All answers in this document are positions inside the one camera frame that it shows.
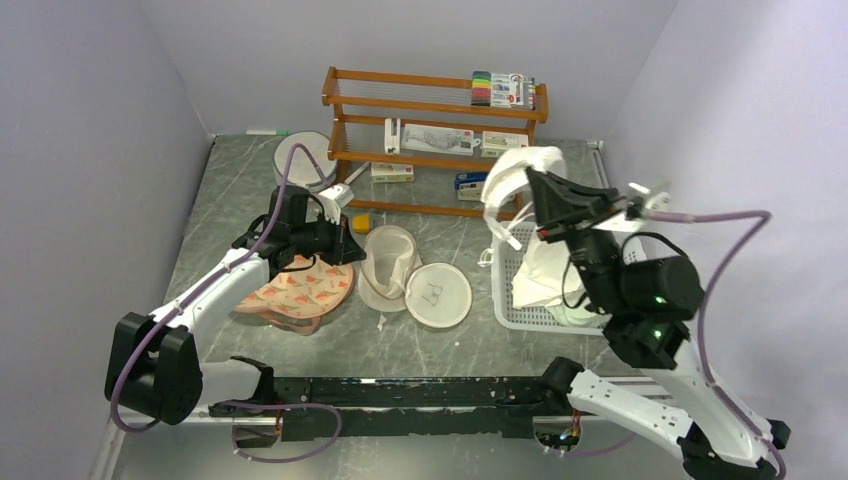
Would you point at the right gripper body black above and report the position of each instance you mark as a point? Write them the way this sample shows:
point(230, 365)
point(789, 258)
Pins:
point(567, 229)

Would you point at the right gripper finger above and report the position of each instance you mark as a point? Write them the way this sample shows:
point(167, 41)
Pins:
point(549, 195)
point(571, 191)

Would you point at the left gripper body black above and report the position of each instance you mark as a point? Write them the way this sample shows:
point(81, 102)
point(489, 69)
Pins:
point(327, 240)

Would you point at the beige mesh laundry bag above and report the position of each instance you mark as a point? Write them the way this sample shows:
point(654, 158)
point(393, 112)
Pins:
point(393, 278)

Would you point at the white satin bra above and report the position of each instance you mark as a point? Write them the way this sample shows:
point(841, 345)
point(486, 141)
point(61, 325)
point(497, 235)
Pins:
point(546, 276)

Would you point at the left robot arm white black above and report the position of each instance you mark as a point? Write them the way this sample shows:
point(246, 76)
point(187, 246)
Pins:
point(154, 368)

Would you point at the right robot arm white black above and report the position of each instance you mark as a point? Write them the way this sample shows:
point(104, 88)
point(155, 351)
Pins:
point(655, 310)

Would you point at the white mesh laundry bag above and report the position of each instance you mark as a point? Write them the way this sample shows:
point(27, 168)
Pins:
point(314, 170)

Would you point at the pink floral bra bag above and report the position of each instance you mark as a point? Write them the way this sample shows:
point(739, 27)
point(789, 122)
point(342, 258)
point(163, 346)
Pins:
point(299, 301)

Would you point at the yellow grey eraser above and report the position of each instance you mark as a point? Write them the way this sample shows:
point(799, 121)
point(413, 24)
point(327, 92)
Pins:
point(362, 224)

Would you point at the white plastic basket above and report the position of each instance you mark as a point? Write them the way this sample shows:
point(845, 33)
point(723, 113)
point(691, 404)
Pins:
point(505, 264)

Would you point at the green white box upper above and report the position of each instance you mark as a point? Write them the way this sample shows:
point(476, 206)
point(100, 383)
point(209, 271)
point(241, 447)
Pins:
point(495, 143)

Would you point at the green white box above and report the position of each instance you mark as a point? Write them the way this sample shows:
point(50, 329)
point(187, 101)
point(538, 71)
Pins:
point(386, 173)
point(495, 143)

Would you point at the white pink marker pen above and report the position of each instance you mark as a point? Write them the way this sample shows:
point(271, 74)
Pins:
point(356, 173)

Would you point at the green white box lower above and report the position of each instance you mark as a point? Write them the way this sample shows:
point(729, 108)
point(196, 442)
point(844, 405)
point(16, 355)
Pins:
point(386, 173)

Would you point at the beige stapler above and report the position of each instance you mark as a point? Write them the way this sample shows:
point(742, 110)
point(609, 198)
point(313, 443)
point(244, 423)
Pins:
point(469, 194)

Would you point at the blue stapler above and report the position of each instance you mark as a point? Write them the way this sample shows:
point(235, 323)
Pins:
point(470, 180)

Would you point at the clear packaged item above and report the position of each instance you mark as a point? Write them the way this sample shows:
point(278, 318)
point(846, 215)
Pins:
point(441, 140)

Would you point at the orange wooden shelf rack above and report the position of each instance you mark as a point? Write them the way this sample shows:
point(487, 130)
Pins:
point(428, 122)

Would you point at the marker pen set pack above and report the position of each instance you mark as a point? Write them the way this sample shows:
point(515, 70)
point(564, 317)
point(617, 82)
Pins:
point(503, 90)

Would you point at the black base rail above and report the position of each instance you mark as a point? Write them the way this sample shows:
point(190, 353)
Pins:
point(316, 407)

